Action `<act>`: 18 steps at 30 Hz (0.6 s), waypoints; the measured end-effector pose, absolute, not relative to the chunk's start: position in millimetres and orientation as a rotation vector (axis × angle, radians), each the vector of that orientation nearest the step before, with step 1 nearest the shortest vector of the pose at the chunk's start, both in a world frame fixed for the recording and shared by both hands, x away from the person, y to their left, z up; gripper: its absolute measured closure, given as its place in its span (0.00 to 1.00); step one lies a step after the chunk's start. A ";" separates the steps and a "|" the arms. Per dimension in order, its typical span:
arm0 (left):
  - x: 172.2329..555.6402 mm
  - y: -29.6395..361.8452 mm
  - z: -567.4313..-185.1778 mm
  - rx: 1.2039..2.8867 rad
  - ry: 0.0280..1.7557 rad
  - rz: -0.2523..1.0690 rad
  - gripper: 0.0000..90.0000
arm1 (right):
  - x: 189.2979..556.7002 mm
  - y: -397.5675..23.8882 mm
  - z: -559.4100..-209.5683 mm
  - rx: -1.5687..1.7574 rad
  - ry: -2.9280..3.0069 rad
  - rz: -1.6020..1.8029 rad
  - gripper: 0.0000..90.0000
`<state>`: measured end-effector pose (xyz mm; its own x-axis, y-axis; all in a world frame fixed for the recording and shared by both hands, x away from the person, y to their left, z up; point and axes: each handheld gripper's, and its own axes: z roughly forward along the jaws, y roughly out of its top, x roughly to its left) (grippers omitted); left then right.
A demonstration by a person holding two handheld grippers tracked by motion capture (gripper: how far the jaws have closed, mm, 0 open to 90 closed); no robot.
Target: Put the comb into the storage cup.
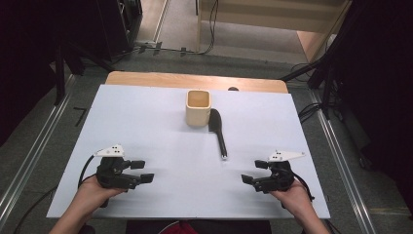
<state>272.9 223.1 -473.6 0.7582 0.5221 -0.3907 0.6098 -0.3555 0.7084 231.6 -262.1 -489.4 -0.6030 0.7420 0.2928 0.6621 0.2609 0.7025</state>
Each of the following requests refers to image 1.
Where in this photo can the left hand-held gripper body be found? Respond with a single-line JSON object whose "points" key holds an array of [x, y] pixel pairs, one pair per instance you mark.
{"points": [[108, 172]]}

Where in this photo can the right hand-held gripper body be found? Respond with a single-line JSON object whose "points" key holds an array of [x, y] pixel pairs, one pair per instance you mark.
{"points": [[279, 177]]}

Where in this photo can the black rice paddle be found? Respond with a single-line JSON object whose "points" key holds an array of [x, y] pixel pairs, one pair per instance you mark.
{"points": [[215, 123]]}

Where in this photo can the beige square cup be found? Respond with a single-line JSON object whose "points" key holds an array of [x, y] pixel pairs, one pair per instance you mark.
{"points": [[198, 112]]}

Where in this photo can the person's left hand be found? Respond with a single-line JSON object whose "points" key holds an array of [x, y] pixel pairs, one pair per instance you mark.
{"points": [[94, 195]]}

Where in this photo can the person's right hand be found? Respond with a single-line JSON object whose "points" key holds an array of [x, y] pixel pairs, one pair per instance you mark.
{"points": [[297, 198]]}

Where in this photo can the person's dark clothing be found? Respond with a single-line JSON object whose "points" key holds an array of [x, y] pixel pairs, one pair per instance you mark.
{"points": [[233, 227]]}

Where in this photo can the person's red clothing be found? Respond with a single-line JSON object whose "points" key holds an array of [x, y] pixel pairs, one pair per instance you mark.
{"points": [[178, 228]]}

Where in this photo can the wooden table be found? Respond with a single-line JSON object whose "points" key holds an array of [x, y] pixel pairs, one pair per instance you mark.
{"points": [[162, 79]]}

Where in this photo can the black metal stand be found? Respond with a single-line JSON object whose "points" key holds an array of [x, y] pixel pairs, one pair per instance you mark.
{"points": [[59, 74], [327, 87]]}

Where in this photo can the black equipment case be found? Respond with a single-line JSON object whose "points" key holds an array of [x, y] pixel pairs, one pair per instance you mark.
{"points": [[121, 29]]}

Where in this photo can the black curtain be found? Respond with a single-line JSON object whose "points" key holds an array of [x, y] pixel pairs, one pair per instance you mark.
{"points": [[383, 81], [26, 48]]}

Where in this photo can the light wooden cabinet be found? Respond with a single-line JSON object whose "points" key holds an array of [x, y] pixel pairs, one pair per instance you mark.
{"points": [[259, 19]]}

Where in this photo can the metal floor rail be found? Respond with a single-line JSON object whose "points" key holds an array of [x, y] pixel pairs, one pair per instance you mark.
{"points": [[341, 156], [35, 143], [161, 19]]}

